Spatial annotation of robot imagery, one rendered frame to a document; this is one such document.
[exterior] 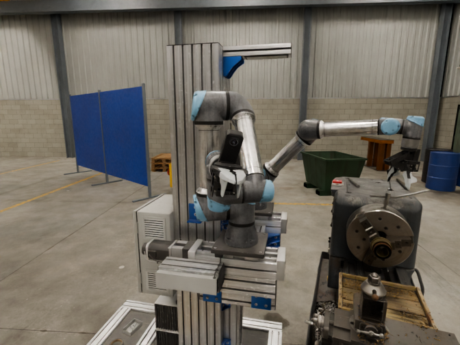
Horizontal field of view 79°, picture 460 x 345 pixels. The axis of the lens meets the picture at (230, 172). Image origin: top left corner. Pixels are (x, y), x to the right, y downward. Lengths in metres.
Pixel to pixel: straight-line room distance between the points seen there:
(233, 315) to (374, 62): 11.64
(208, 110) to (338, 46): 11.31
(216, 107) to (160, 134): 11.00
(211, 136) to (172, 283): 0.62
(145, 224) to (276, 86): 10.43
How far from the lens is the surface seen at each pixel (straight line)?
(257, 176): 0.92
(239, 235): 1.21
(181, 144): 1.38
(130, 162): 6.68
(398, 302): 1.58
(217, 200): 0.89
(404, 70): 13.01
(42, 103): 14.38
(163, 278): 1.26
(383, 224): 1.65
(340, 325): 1.21
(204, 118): 1.09
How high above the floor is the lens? 1.71
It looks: 11 degrees down
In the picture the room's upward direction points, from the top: straight up
